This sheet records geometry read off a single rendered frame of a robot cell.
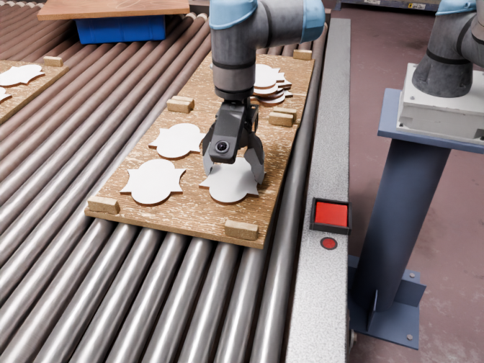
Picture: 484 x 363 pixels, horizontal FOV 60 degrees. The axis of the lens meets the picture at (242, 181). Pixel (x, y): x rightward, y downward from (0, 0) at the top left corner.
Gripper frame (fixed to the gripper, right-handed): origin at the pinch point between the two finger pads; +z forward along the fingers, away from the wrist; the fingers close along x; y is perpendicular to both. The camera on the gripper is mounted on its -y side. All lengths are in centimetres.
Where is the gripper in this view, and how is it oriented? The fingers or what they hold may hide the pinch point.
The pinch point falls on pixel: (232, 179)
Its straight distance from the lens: 84.7
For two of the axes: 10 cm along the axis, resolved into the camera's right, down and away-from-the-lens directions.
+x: -9.7, -1.5, 1.9
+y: 2.4, -6.1, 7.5
